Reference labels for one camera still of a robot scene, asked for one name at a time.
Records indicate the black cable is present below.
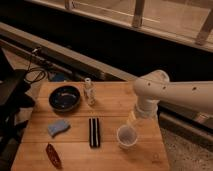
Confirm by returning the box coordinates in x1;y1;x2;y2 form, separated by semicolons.
23;46;54;84

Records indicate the black chair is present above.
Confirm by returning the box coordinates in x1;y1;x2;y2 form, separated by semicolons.
0;48;35;155

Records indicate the dark red oblong object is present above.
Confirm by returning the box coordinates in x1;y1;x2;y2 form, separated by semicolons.
46;143;62;169

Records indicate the dark blue ceramic bowl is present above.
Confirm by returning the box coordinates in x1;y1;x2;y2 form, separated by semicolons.
49;85;81;112

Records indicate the clear plastic bottle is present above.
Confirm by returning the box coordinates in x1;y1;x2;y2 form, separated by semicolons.
83;78;95;106

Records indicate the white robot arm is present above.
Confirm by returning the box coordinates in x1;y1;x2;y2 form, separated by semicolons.
127;70;213;125

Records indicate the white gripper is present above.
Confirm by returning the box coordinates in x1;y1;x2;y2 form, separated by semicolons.
126;104;157;127

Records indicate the white ceramic cup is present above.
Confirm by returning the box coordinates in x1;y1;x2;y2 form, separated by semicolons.
116;124;138;149

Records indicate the black white striped block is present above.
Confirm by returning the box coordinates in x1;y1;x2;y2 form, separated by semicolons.
89;118;101;148

